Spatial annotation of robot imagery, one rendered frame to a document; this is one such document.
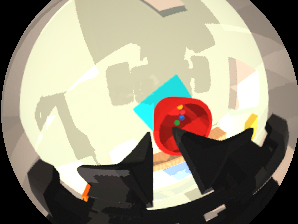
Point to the yellow flat block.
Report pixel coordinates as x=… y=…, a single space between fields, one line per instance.
x=251 y=122

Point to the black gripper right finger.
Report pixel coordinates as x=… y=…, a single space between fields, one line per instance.
x=205 y=157

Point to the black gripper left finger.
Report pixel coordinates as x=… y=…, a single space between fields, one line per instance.
x=135 y=172

